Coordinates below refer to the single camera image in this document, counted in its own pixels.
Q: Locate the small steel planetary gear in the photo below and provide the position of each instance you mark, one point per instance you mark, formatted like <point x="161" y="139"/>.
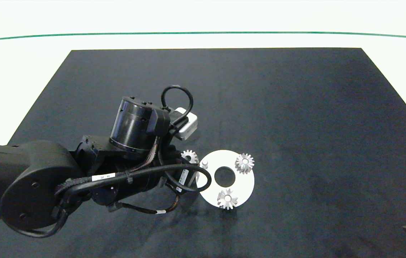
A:
<point x="222" y="200"/>
<point x="240" y="162"/>
<point x="186" y="154"/>

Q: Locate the round white pinned plate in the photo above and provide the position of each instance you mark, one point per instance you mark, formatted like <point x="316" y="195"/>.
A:
<point x="246" y="186"/>

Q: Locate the dark rectangular work mat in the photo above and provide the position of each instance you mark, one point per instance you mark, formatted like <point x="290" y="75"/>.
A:
<point x="296" y="107"/>

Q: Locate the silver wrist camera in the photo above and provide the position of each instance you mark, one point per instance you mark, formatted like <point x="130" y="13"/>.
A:
<point x="187" y="127"/>

